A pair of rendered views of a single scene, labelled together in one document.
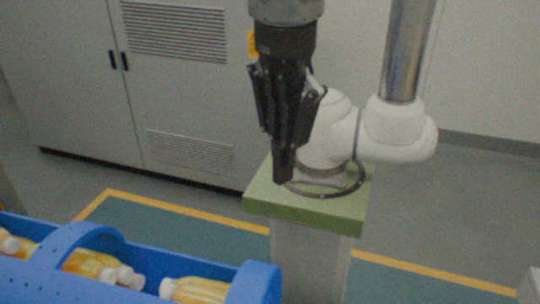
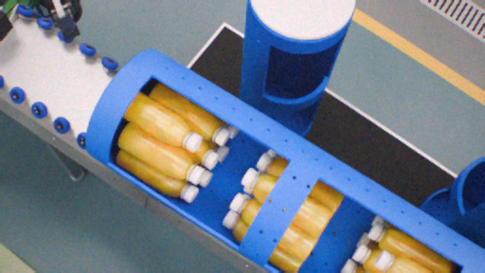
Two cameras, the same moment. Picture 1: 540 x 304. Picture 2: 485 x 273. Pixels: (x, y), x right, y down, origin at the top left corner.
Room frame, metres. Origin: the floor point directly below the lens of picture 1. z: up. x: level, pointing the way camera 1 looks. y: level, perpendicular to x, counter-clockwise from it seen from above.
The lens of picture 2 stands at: (0.89, 0.38, 2.43)
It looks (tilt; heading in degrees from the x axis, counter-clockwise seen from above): 70 degrees down; 191
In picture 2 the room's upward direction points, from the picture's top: 6 degrees clockwise
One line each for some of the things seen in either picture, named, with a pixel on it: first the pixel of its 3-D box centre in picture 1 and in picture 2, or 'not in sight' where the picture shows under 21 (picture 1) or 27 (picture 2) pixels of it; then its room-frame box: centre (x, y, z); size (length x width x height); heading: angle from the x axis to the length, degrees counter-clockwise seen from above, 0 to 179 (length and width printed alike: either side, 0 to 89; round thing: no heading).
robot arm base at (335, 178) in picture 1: (314, 162); not in sight; (1.02, -0.15, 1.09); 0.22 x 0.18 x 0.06; 77
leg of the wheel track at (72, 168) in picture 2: not in sight; (59, 149); (0.39, -0.37, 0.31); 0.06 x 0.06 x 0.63; 74
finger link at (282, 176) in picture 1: (284, 162); not in sight; (0.46, -0.02, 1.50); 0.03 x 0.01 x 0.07; 132
